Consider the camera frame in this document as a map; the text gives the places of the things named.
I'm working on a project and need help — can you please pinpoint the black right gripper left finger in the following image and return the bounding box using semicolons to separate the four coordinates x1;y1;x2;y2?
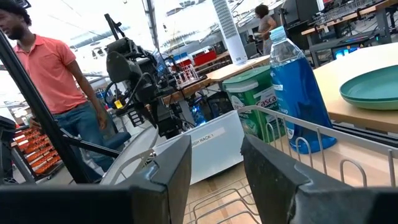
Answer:
0;134;193;224

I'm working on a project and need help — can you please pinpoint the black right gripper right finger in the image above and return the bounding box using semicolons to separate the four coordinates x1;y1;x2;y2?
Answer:
240;133;398;224

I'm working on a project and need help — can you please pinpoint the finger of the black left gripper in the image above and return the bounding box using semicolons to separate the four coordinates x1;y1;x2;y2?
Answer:
127;108;146;128
154;104;184;140

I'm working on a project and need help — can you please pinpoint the grey plate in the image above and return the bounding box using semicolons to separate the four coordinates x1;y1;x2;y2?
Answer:
99;124;160;186

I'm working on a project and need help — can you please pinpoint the white plastic utensil caddy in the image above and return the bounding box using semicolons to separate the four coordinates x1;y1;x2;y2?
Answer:
154;110;246;185

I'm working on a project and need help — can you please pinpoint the red crate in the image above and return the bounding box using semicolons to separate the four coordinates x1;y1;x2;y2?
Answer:
192;50;218;67

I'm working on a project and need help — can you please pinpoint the wooden table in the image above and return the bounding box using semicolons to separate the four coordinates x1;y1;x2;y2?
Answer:
161;54;271;105

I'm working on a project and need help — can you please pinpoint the green Cascade detergent tub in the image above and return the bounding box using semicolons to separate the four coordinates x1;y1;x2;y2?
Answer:
222;65;285;144

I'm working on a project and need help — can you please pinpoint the white tower fan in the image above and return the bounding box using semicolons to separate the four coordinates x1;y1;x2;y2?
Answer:
212;0;249;65

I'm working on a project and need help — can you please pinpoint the person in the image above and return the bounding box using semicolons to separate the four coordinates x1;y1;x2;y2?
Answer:
254;4;277;56
0;0;131;181

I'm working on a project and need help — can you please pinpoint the orange parts organiser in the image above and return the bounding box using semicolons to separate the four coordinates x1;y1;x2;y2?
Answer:
11;127;63;175

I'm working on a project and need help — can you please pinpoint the blue dish soap bottle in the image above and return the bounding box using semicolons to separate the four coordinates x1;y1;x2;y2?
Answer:
269;26;338;155

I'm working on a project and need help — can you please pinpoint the teal plate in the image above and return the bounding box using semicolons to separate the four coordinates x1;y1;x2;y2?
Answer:
339;64;398;111

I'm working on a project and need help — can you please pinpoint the light wooden desk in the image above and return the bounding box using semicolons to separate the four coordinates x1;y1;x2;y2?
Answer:
312;42;398;134

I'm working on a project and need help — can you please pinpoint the wooden workbench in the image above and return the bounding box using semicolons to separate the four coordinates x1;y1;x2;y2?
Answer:
300;0;398;68

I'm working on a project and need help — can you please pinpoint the white wire dish rack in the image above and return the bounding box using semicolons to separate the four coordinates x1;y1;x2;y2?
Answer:
108;105;398;224

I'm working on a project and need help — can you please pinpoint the black metal frame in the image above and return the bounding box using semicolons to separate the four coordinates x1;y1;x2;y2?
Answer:
0;29;122;185

